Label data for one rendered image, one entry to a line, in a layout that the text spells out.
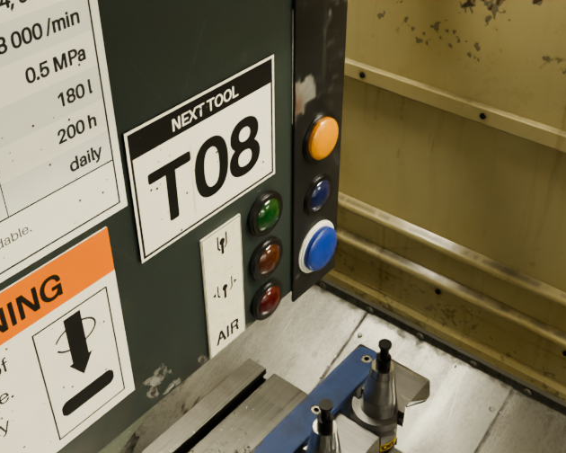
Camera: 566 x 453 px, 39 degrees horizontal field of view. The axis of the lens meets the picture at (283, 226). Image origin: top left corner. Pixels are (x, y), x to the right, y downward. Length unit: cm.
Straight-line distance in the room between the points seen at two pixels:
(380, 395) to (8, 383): 63
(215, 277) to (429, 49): 89
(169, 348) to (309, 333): 121
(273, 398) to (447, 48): 64
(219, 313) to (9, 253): 16
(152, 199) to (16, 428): 12
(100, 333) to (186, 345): 7
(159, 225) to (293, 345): 127
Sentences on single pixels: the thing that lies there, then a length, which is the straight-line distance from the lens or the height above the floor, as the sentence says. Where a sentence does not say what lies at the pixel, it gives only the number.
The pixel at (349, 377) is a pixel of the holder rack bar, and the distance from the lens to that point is 100.
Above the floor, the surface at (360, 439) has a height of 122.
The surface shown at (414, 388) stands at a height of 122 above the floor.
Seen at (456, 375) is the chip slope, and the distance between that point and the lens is 155.
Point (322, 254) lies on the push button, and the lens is 50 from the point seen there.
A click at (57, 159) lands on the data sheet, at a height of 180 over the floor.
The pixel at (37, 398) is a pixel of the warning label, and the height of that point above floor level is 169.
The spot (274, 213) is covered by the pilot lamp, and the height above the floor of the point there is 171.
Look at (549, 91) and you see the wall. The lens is 121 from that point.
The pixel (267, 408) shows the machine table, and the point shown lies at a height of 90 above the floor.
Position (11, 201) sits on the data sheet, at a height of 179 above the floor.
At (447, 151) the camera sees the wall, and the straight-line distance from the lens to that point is 134.
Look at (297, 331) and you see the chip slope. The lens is 165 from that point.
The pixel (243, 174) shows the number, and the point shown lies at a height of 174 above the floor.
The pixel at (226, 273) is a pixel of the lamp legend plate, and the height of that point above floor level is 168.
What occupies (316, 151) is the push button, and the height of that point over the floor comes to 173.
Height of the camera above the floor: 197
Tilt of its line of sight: 37 degrees down
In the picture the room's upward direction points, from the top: straight up
